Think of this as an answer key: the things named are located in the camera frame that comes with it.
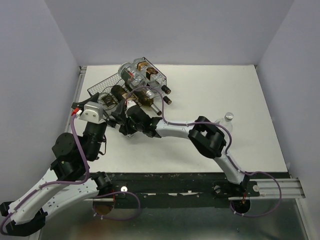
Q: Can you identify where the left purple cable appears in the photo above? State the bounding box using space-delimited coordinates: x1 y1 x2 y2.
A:
0 114 141 233

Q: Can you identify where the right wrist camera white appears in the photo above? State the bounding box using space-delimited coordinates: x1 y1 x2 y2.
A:
125 100 137 110

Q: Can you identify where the square clear bottle dark cap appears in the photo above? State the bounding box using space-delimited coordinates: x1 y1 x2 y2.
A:
133 57 172 95

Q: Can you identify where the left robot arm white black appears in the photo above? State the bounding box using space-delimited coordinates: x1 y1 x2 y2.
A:
0 93 113 237

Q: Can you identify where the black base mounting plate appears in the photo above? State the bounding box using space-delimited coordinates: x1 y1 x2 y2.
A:
90 172 290 209

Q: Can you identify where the small clear bottle silver cap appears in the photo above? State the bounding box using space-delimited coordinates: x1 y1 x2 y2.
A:
215 112 234 133

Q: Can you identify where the clear square bottle black label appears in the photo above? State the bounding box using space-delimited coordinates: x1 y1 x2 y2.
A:
148 77 172 105

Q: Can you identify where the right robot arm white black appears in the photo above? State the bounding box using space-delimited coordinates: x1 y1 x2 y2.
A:
111 101 250 196

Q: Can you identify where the olive green wine bottle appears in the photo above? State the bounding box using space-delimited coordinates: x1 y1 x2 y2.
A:
134 91 162 116

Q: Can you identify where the purple cable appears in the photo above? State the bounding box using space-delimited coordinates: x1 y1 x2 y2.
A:
0 114 141 233
126 86 283 218

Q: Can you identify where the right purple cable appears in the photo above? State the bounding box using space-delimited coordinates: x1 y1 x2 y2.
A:
126 86 283 218

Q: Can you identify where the black wire wine rack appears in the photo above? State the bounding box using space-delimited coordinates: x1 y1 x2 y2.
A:
87 57 172 116

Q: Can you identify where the round clear bottle silver cap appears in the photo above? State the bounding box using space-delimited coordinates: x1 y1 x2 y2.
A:
118 62 155 99

